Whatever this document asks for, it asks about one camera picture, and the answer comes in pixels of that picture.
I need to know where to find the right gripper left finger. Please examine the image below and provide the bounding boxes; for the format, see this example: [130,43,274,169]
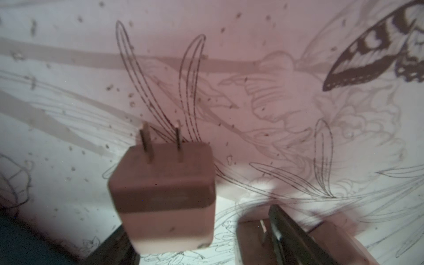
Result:
[81,225,139,265]

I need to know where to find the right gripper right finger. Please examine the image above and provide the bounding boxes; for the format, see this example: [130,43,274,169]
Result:
[268,204,338,265]

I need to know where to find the pink plug two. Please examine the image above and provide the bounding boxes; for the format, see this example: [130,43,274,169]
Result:
[235,219,277,265]

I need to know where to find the pink plug three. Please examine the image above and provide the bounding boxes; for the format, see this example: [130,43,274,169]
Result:
[308,221,379,265]

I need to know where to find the pink plug one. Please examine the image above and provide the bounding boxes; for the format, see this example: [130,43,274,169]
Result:
[108,123,216,255]

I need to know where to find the dark teal storage tray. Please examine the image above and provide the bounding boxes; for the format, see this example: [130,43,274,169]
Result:
[1,214,76,265]

